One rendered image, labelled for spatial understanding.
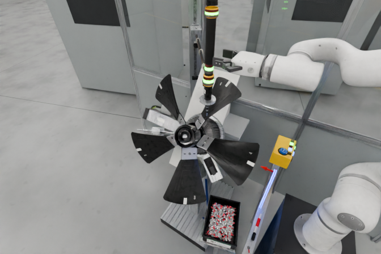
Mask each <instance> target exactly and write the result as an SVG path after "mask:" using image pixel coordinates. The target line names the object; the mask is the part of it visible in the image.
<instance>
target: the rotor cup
mask: <svg viewBox="0 0 381 254"><path fill-rule="evenodd" d="M192 126H194V127H195V128H193V127H192ZM184 134H186V135H187V137H186V138H183V135H184ZM204 135H206V131H205V129H204V127H203V126H202V127H201V128H200V129H199V130H198V129H197V127H196V124H195V122H192V123H189V124H184V125H180V126H179V127H178V128H177V129H176V131H175V141H176V143H177V144H178V145H179V146H180V147H183V148H189V147H196V148H199V147H197V146H196V145H197V143H198V142H199V140H200V139H201V138H202V137H203V136H204ZM195 140H198V141H195Z"/></svg>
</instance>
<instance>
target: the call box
mask: <svg viewBox="0 0 381 254"><path fill-rule="evenodd" d="M290 142H291V139H290V138H286V137H284V136H281V135H279V136H278V138H277V141H276V144H275V147H274V149H273V152H272V155H271V157H270V160H269V162H271V163H273V164H275V165H278V166H280V167H282V168H285V169H287V168H288V166H289V164H290V161H291V159H292V156H293V152H294V148H295V144H296V141H295V140H294V144H293V148H292V151H289V150H288V149H289V145H290ZM280 148H285V149H286V150H287V154H281V153H280ZM288 152H290V153H292V154H291V155H288Z"/></svg>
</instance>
